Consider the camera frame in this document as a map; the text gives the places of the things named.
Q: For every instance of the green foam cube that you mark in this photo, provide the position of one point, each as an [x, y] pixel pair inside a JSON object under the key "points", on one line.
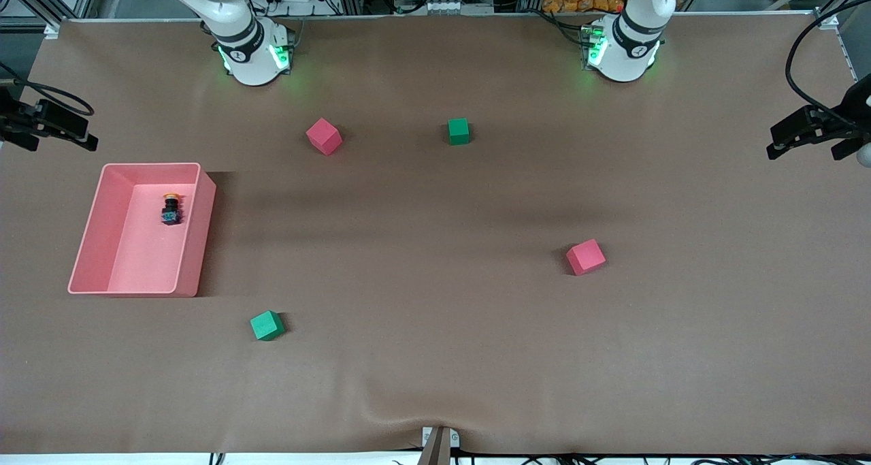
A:
{"points": [[267, 325], [458, 131]]}

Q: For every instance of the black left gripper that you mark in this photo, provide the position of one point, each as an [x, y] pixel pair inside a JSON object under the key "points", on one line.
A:
{"points": [[859, 103]]}

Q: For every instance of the metal corner bracket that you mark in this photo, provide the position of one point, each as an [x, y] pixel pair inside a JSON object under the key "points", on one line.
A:
{"points": [[827, 21], [52, 29]]}

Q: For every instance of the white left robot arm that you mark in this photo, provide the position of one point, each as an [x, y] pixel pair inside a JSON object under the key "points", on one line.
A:
{"points": [[626, 50]]}

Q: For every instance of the pink plastic bin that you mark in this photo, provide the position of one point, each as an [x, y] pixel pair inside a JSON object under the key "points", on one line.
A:
{"points": [[146, 247]]}

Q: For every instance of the orange-capped black push button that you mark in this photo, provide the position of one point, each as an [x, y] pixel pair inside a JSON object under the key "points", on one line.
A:
{"points": [[171, 212]]}

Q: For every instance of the pink foam cube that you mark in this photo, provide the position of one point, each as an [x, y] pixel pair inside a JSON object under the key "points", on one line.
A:
{"points": [[585, 257], [323, 137]]}

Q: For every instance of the brown table cover sheet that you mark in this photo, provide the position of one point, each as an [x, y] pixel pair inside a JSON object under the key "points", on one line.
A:
{"points": [[435, 356]]}

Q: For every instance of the white terminal block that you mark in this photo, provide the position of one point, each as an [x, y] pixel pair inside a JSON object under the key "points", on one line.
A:
{"points": [[457, 7]]}

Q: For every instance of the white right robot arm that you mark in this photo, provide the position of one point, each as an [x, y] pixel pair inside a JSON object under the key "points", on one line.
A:
{"points": [[248, 50]]}

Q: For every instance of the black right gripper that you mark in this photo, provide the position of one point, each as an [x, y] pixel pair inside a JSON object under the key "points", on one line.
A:
{"points": [[8, 119]]}

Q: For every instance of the metal table edge bracket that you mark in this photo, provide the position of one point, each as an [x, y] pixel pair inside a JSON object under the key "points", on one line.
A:
{"points": [[439, 444]]}

